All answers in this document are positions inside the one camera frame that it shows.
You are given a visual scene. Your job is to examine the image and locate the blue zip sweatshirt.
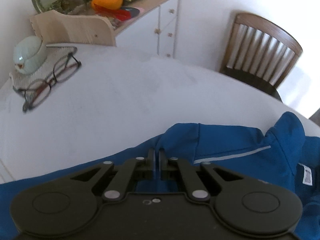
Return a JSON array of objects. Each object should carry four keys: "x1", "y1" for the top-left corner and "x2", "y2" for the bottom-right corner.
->
[{"x1": 1, "y1": 112, "x2": 319, "y2": 239}]

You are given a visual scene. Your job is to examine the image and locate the grey woven coaster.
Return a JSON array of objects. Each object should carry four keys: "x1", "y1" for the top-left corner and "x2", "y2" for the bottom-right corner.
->
[{"x1": 9, "y1": 46, "x2": 78, "y2": 94}]

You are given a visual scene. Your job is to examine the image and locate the far wooden chair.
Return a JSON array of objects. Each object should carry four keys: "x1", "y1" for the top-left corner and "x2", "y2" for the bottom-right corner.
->
[{"x1": 220, "y1": 12, "x2": 303, "y2": 101}]

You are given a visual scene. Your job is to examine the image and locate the white drawer sideboard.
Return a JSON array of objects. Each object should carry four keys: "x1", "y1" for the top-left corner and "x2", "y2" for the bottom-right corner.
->
[{"x1": 114, "y1": 0, "x2": 180, "y2": 59}]

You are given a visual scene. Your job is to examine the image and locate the light wooden stand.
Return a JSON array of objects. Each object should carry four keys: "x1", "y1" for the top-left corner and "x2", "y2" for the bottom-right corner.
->
[{"x1": 30, "y1": 10, "x2": 116, "y2": 47}]

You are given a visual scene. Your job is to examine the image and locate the dark framed eyeglasses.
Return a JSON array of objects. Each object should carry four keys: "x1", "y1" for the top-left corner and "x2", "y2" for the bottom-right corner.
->
[{"x1": 14, "y1": 46, "x2": 82, "y2": 113}]

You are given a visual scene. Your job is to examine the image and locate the pale green ceramic pot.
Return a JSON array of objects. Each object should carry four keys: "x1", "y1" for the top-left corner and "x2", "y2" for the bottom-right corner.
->
[{"x1": 13, "y1": 36, "x2": 48, "y2": 75}]

